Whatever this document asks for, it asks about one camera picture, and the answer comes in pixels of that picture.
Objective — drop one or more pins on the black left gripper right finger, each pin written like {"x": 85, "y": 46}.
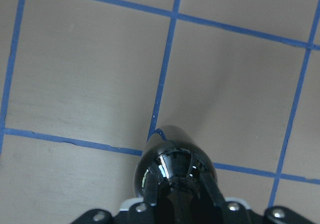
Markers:
{"x": 210, "y": 185}

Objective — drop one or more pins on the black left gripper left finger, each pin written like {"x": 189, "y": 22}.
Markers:
{"x": 151, "y": 191}

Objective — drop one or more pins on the dark glass wine bottle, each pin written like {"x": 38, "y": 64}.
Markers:
{"x": 177, "y": 162}

